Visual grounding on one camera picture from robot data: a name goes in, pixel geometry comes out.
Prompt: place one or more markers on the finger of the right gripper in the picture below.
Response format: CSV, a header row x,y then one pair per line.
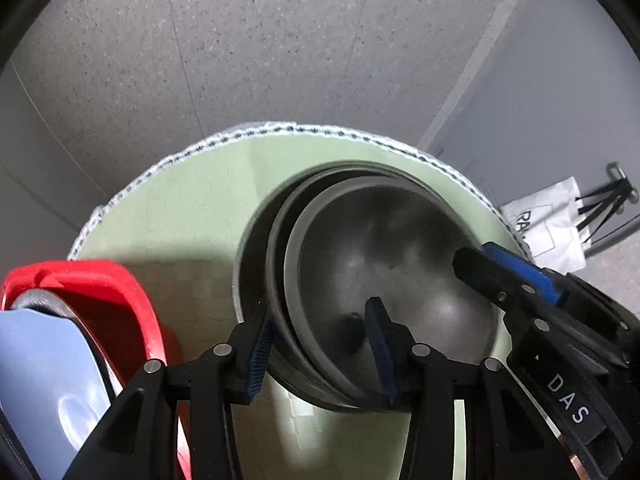
x,y
519,302
544,281

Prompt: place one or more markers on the light blue square plate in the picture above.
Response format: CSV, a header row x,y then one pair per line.
x,y
52,391

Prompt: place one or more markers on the small steel bowl front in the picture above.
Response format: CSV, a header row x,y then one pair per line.
x,y
249,291

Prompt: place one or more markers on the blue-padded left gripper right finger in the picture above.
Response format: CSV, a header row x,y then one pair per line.
x,y
505,435

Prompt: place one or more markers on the grey door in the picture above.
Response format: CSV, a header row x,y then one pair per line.
x,y
551,91

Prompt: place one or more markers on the round table green tablecloth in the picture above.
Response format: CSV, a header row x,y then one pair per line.
x,y
177,228

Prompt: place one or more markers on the white tote bag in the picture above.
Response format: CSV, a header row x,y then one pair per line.
x,y
558,224

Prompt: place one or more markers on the red plastic square basin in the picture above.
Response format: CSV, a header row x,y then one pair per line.
x,y
120,317

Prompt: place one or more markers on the large steel mixing bowl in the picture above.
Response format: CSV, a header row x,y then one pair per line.
x,y
49,303

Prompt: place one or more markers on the metal door handle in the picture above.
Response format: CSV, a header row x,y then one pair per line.
x,y
619,172

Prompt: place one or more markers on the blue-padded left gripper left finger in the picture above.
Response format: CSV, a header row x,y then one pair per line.
x,y
136,438

